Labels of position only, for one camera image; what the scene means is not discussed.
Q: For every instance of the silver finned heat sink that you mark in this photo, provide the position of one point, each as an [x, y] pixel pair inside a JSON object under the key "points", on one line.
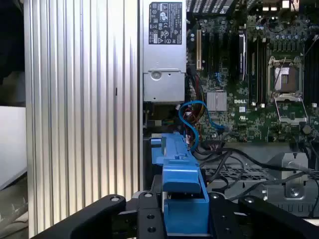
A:
{"points": [[216, 101]]}

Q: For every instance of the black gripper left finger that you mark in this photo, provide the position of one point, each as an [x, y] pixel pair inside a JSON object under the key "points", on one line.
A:
{"points": [[147, 216]]}

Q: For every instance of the hard disk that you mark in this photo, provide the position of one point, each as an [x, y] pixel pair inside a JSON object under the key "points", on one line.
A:
{"points": [[182, 174]]}

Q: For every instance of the green motherboard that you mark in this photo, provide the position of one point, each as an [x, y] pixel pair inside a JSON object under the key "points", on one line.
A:
{"points": [[249, 124]]}

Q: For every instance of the white expansion slot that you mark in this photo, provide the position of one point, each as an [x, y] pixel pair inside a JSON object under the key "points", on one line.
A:
{"points": [[198, 49]]}

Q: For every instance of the CPU socket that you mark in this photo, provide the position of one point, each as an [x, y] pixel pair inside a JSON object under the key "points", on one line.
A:
{"points": [[290, 79]]}

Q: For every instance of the metal disk bay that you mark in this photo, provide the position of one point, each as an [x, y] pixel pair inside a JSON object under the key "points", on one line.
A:
{"points": [[291, 184]]}

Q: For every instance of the black RAM slot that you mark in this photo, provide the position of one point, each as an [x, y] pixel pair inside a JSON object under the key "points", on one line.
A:
{"points": [[253, 74], [262, 74], [308, 74], [315, 74]]}

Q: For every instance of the black and silver PC case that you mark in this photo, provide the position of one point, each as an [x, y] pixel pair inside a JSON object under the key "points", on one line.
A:
{"points": [[294, 191]]}

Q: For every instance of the round coin battery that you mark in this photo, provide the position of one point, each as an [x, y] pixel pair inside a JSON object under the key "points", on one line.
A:
{"points": [[307, 128]]}

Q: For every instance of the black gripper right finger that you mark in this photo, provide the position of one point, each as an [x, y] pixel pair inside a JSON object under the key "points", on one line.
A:
{"points": [[219, 219]]}

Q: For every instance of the silver power supply unit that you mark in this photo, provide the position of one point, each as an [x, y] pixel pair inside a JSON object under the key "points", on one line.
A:
{"points": [[164, 64]]}

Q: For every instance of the thin metal locking lever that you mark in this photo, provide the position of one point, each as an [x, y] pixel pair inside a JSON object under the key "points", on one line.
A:
{"points": [[279, 74]]}

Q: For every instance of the metal socket cover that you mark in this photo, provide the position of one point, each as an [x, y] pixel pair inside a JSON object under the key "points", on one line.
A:
{"points": [[292, 121]]}

